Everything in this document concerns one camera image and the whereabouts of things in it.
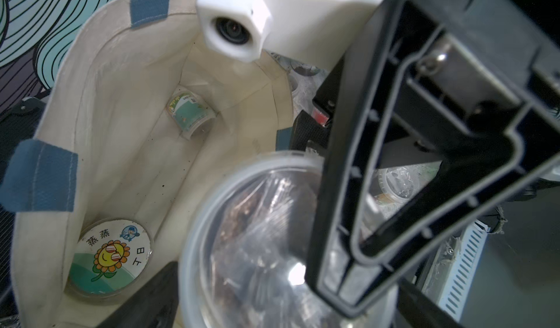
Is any white lid flower jar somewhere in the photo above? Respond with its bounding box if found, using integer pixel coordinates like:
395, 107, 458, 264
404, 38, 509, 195
68, 218, 153, 299

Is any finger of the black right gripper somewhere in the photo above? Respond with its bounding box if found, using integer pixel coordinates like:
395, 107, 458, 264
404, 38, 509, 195
306, 0, 559, 319

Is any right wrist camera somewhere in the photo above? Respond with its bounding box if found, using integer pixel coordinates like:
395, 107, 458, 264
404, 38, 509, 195
196, 0, 383, 71

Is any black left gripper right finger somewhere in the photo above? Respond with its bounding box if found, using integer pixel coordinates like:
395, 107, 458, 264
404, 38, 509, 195
397, 279, 462, 328

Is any white slotted cable duct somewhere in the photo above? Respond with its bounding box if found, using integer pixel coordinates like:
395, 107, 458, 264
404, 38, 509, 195
421, 220, 489, 322

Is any orange label jar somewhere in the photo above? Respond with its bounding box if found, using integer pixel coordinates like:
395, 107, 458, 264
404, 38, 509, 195
179, 151, 398, 327

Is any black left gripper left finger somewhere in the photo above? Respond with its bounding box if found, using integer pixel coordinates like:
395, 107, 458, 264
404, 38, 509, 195
98, 261, 179, 328

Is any teal bee label jar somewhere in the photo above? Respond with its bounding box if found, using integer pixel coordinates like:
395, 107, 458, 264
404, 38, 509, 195
166, 86, 216, 141

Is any cream canvas tote bag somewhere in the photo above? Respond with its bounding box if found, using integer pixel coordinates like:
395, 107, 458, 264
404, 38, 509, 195
1, 0, 294, 327

